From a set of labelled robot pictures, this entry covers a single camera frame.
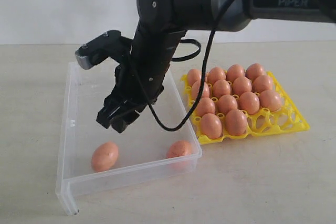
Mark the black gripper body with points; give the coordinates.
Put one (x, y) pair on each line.
(137, 83)

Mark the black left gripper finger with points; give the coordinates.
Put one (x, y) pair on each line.
(109, 116)

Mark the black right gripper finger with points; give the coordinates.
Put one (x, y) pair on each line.
(120, 124)

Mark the brown egg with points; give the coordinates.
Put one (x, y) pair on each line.
(195, 90)
(104, 157)
(193, 75)
(241, 85)
(271, 100)
(236, 122)
(215, 74)
(221, 87)
(178, 149)
(211, 126)
(235, 71)
(249, 102)
(262, 83)
(226, 103)
(205, 106)
(254, 71)

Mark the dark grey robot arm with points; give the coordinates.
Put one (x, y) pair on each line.
(144, 60)

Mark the clear plastic storage box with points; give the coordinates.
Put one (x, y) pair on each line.
(142, 146)

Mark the yellow plastic egg tray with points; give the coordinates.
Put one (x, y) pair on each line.
(288, 119)

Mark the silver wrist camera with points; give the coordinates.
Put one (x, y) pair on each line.
(110, 44)

